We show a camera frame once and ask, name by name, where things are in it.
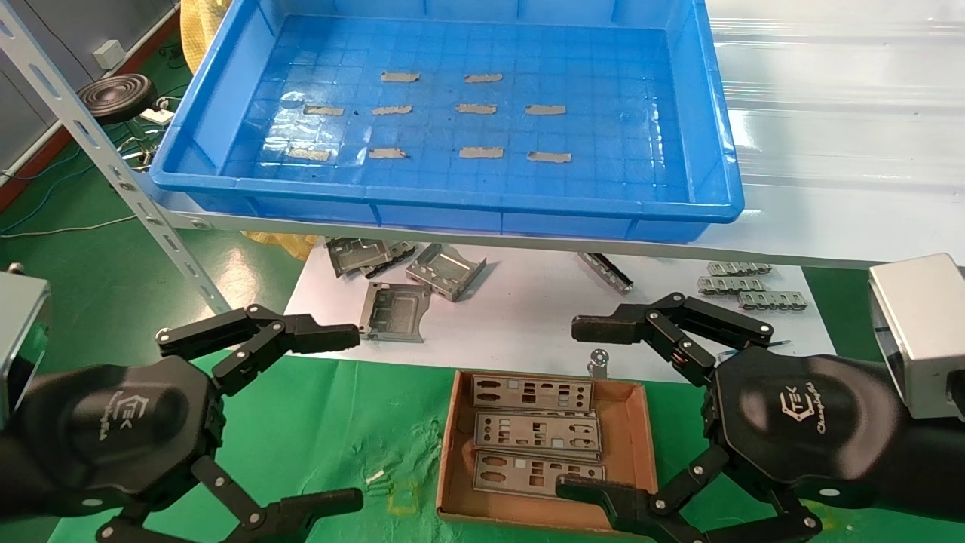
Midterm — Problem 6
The thin black wire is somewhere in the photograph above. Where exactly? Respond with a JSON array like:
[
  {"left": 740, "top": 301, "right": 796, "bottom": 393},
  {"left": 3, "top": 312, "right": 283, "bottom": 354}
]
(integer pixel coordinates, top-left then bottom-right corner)
[{"left": 716, "top": 339, "right": 792, "bottom": 360}]

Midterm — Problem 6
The dark sheet metal bracket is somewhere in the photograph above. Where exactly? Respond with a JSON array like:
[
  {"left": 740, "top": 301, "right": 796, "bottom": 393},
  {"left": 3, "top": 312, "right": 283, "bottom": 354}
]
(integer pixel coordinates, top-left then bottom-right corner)
[{"left": 360, "top": 241, "right": 417, "bottom": 277}]

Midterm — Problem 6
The green cloth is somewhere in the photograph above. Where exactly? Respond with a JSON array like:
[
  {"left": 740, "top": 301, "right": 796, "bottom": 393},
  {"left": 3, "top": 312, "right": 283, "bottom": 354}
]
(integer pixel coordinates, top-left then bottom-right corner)
[{"left": 47, "top": 348, "right": 965, "bottom": 543}]

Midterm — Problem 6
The blue plastic tray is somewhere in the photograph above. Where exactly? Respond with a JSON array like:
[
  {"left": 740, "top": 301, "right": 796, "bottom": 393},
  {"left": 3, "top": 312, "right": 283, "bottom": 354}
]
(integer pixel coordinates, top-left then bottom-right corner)
[{"left": 149, "top": 0, "right": 745, "bottom": 244}]

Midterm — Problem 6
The blue floor cable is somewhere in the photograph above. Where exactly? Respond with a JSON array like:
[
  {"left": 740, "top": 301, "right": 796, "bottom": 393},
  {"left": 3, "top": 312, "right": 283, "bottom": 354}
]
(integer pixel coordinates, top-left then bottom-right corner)
[{"left": 0, "top": 140, "right": 85, "bottom": 236}]

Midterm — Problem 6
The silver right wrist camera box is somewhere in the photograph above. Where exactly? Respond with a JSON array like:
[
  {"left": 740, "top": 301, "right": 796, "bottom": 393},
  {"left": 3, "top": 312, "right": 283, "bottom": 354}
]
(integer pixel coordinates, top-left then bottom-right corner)
[{"left": 867, "top": 254, "right": 965, "bottom": 421}]

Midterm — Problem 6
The white paper sheet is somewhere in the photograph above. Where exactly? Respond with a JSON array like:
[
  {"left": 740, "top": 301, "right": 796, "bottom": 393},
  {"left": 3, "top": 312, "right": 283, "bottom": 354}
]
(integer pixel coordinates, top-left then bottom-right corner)
[{"left": 270, "top": 238, "right": 837, "bottom": 384}]

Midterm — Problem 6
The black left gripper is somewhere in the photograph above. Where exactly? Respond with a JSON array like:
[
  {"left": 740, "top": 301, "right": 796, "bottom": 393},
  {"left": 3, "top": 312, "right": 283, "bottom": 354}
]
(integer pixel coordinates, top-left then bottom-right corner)
[{"left": 14, "top": 304, "right": 364, "bottom": 543}]

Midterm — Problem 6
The grey slotted angle post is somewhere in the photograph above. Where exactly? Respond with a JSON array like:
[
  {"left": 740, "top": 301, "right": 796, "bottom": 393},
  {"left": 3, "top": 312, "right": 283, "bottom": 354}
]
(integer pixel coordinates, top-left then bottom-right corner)
[{"left": 0, "top": 0, "right": 231, "bottom": 315}]

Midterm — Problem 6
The grey sheet metal bracket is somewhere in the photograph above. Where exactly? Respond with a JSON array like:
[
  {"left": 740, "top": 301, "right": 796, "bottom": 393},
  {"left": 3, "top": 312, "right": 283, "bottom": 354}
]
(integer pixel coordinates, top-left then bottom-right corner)
[
  {"left": 326, "top": 237, "right": 394, "bottom": 278},
  {"left": 357, "top": 282, "right": 433, "bottom": 343},
  {"left": 406, "top": 243, "right": 488, "bottom": 302}
]

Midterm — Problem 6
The black round stool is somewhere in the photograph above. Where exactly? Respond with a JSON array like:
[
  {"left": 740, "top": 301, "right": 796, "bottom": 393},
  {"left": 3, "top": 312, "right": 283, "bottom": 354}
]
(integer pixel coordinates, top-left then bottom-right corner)
[{"left": 78, "top": 73, "right": 158, "bottom": 125}]

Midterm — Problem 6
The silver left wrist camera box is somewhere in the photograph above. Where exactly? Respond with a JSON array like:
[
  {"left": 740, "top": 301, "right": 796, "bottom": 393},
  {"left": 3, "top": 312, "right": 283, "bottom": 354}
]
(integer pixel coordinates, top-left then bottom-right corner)
[{"left": 0, "top": 262, "right": 51, "bottom": 425}]

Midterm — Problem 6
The white floor cable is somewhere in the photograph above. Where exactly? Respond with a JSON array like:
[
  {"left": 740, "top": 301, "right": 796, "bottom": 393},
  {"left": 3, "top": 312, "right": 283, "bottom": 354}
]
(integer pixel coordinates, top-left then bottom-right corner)
[{"left": 0, "top": 214, "right": 138, "bottom": 240}]

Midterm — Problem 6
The shallow brown cardboard box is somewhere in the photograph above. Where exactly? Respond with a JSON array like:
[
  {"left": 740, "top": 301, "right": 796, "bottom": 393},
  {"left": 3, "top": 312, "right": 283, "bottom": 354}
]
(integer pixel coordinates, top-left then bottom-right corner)
[{"left": 437, "top": 369, "right": 659, "bottom": 535}]

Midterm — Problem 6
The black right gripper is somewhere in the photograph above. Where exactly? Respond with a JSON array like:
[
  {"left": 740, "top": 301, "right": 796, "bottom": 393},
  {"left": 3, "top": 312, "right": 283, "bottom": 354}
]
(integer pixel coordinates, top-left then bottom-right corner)
[{"left": 556, "top": 293, "right": 907, "bottom": 543}]

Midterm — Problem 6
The narrow metal strip part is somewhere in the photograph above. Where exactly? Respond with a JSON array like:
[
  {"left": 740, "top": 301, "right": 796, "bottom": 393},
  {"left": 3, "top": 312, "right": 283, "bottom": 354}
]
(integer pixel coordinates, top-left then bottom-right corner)
[{"left": 577, "top": 252, "right": 634, "bottom": 295}]

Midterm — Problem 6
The silver metal IO shield plate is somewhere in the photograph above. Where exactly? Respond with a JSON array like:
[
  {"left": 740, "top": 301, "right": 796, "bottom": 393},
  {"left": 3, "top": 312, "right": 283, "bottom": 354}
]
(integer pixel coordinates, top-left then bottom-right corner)
[
  {"left": 473, "top": 409, "right": 602, "bottom": 455},
  {"left": 528, "top": 448, "right": 602, "bottom": 464},
  {"left": 473, "top": 450, "right": 606, "bottom": 499},
  {"left": 470, "top": 373, "right": 595, "bottom": 413}
]

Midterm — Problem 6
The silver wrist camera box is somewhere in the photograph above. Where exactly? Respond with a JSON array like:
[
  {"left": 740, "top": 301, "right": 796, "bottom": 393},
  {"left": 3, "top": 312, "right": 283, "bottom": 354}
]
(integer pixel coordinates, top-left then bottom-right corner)
[
  {"left": 867, "top": 254, "right": 965, "bottom": 421},
  {"left": 0, "top": 262, "right": 51, "bottom": 425}
]

